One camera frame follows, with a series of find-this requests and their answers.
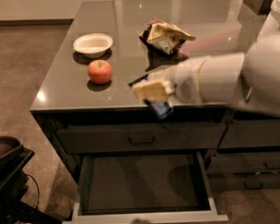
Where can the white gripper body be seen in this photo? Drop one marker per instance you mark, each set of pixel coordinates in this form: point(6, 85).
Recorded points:
point(185, 79)

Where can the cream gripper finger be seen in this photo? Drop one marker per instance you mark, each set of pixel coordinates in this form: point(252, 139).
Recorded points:
point(157, 86)

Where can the blue rxbar wrapper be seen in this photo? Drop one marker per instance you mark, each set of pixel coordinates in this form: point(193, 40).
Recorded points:
point(161, 109)

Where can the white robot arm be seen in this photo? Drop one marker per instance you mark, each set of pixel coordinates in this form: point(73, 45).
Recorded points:
point(247, 81)

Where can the right top drawer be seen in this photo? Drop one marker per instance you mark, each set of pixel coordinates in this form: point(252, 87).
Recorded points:
point(255, 133)

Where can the right middle drawer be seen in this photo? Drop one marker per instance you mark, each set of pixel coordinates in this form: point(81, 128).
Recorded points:
point(243, 163)

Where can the closed top drawer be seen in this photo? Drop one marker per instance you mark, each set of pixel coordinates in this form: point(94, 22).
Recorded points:
point(114, 138)

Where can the right bottom drawer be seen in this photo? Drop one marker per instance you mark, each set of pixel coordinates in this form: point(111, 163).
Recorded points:
point(245, 182)

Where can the open middle drawer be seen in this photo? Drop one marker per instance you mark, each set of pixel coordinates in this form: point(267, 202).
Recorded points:
point(145, 189)

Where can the crumpled chip bag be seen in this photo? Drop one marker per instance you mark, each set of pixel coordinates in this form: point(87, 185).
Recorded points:
point(165, 37)

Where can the red apple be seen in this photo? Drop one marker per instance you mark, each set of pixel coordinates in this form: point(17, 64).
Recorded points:
point(99, 72)

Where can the white paper bowl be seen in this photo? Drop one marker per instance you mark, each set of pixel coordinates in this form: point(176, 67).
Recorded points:
point(93, 45)

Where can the dark box on counter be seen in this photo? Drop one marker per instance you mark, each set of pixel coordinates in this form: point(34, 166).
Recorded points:
point(259, 7)

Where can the white plastic jar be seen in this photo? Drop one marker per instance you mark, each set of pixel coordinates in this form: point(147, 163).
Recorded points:
point(272, 22)

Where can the black cart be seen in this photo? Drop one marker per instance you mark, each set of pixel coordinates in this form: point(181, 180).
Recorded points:
point(13, 185)

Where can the dark top drawer handle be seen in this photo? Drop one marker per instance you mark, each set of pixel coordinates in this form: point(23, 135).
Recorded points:
point(138, 142)

